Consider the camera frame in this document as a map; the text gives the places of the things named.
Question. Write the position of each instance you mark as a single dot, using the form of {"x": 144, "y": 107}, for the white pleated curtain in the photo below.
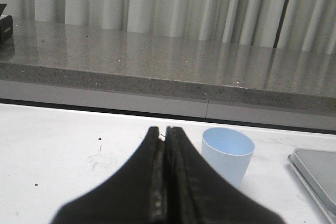
{"x": 301, "y": 25}

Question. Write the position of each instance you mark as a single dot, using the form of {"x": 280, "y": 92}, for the grey stone counter ledge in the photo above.
{"x": 99, "y": 68}

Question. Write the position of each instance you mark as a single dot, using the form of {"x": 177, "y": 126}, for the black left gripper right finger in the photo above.
{"x": 197, "y": 194}

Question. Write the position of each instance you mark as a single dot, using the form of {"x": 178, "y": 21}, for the black device on counter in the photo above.
{"x": 6, "y": 25}

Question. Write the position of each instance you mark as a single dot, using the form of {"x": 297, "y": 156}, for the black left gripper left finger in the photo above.
{"x": 134, "y": 194}

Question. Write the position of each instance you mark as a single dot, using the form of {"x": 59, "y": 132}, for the silver digital kitchen scale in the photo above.
{"x": 316, "y": 171}

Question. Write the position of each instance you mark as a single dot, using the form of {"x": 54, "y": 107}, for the light blue plastic cup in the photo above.
{"x": 228, "y": 152}

